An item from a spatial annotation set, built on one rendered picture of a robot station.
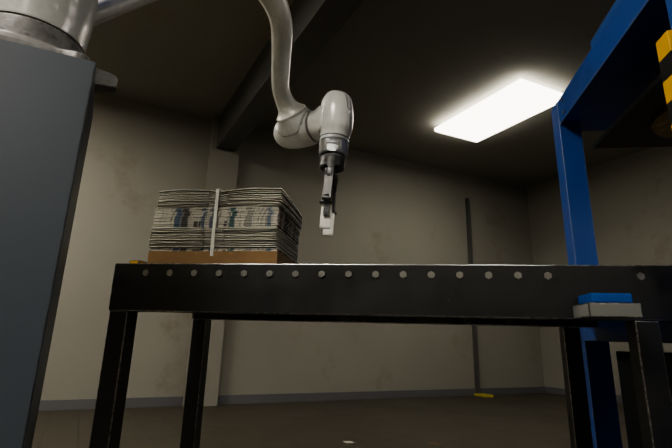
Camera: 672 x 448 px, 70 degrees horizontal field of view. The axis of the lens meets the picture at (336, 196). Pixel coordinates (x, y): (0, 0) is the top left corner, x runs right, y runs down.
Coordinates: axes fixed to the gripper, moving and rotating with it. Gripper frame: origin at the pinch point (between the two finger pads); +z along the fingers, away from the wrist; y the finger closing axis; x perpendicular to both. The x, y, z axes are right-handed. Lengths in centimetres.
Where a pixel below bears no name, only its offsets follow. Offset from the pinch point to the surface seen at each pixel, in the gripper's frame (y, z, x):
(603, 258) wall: -489, -95, 298
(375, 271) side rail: 17.8, 15.2, 14.5
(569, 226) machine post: -46, -16, 85
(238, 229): 4.4, 4.2, -24.1
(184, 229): 3.2, 5.0, -40.0
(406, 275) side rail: 18.3, 15.7, 21.8
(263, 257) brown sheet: 4.7, 11.6, -16.0
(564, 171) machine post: -45, -37, 84
